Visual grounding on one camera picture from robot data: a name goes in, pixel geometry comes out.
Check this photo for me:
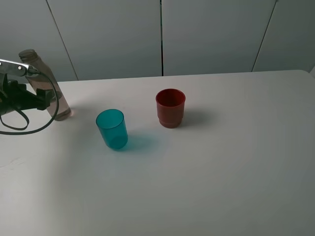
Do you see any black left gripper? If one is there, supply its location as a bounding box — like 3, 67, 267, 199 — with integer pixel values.
0, 74, 53, 114

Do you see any smoky translucent plastic bottle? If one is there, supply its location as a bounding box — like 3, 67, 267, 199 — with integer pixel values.
19, 49, 71, 121

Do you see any teal translucent plastic cup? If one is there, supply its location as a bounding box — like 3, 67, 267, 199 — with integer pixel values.
95, 109, 128, 150

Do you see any red plastic cup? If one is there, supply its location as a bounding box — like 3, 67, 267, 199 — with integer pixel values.
156, 88, 186, 128

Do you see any black camera cable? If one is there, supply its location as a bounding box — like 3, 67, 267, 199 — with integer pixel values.
0, 71, 60, 136

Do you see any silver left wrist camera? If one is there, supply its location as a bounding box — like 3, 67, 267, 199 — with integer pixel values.
0, 59, 40, 77

